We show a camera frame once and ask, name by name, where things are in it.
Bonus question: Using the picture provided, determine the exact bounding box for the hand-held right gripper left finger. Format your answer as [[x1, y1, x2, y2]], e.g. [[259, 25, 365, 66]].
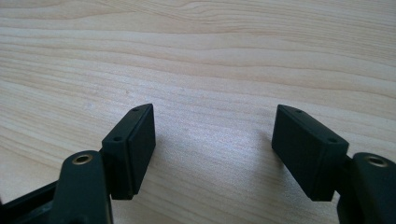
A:
[[101, 103, 157, 201]]

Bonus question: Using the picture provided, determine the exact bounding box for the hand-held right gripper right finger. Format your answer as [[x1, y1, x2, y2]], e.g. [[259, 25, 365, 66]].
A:
[[271, 104, 350, 203]]

